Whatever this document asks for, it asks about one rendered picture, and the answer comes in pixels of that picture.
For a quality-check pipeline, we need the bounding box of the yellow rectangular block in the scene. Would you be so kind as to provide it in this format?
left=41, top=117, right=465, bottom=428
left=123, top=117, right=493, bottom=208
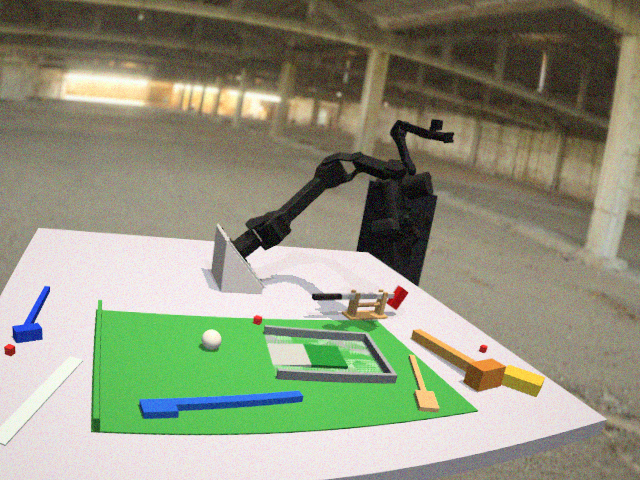
left=501, top=365, right=545, bottom=397

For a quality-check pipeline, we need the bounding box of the green putting mat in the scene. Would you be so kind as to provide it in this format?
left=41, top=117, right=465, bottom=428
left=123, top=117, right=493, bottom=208
left=91, top=309, right=478, bottom=436

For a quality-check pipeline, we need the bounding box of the white ball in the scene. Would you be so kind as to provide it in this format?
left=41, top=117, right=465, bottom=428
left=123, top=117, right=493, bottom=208
left=202, top=329, right=222, bottom=350

